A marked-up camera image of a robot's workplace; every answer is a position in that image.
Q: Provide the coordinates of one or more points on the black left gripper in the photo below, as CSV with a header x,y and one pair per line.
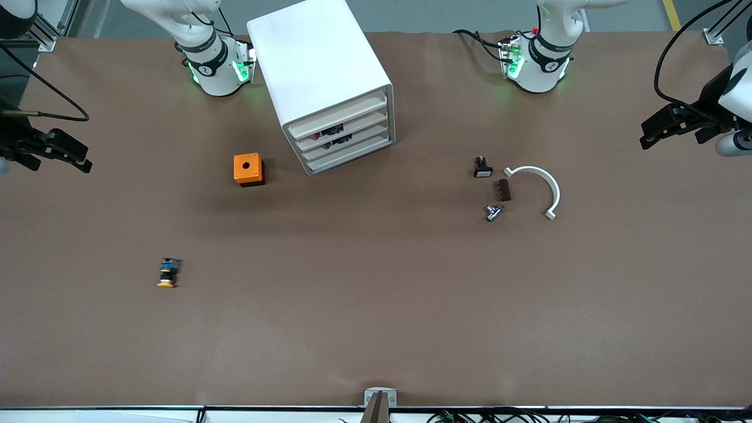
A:
x,y
709,100

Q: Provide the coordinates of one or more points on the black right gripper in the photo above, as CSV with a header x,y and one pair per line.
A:
x,y
10,140

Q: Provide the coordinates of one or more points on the red cap push button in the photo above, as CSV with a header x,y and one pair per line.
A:
x,y
336,128

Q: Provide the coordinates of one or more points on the white plastic drawer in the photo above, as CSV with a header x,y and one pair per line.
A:
x,y
339,113
370,116
350,152
373,129

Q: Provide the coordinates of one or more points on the yellow cap push button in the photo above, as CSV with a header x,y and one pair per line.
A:
x,y
169,270

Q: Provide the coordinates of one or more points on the white square push button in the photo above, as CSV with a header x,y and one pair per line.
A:
x,y
483,171

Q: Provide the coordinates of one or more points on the white drawer cabinet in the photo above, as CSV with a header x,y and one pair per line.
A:
x,y
311,53

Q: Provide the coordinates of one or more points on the silver left base connector plate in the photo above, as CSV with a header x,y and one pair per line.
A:
x,y
510,56

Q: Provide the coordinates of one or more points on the silver base connector plate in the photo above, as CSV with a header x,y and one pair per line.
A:
x,y
510,56
249,59

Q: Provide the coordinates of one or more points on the brown terminal block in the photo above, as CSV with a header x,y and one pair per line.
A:
x,y
503,190

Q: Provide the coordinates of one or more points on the small silver metal connector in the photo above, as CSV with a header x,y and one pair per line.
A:
x,y
493,212

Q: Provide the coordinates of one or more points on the silver right base connector plate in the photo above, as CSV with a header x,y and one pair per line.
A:
x,y
249,59

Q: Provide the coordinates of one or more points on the brown table cover sheet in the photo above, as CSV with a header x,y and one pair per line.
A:
x,y
376,305

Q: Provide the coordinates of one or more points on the aluminium frame post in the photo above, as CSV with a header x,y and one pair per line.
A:
x,y
47,42
713,37

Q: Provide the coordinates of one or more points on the white curved plastic bracket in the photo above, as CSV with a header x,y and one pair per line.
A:
x,y
555,191

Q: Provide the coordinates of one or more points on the orange button enclosure box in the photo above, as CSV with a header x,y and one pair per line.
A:
x,y
239,170

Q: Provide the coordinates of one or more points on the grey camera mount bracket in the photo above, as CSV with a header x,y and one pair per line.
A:
x,y
370,399

